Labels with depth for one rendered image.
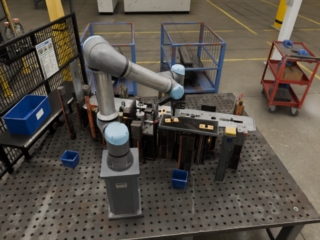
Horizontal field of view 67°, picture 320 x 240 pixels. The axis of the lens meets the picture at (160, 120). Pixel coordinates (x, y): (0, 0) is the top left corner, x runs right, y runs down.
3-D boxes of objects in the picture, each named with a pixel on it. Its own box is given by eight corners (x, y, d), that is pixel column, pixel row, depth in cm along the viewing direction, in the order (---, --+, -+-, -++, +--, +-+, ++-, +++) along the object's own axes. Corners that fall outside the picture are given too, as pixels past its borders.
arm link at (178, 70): (167, 65, 135) (180, 62, 139) (167, 82, 142) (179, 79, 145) (174, 70, 130) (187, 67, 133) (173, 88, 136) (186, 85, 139)
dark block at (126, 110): (135, 149, 200) (132, 107, 175) (132, 155, 194) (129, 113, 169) (129, 148, 201) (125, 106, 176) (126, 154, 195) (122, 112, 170)
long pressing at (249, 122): (254, 116, 192) (254, 114, 191) (256, 133, 174) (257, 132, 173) (92, 95, 214) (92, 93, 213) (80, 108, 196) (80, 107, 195)
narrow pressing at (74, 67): (84, 95, 210) (76, 58, 190) (77, 103, 201) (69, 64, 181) (83, 95, 210) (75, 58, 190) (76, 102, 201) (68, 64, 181)
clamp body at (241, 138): (238, 160, 192) (248, 125, 170) (238, 171, 183) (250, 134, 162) (225, 158, 193) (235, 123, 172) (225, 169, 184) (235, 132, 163)
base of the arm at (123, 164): (134, 170, 129) (133, 157, 123) (105, 172, 128) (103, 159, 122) (133, 151, 141) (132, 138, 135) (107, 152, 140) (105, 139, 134)
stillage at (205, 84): (159, 71, 490) (160, 22, 434) (197, 69, 499) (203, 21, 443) (169, 102, 394) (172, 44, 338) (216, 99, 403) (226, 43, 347)
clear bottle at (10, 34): (22, 49, 180) (13, 21, 168) (16, 52, 175) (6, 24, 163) (15, 48, 181) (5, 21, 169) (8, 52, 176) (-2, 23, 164)
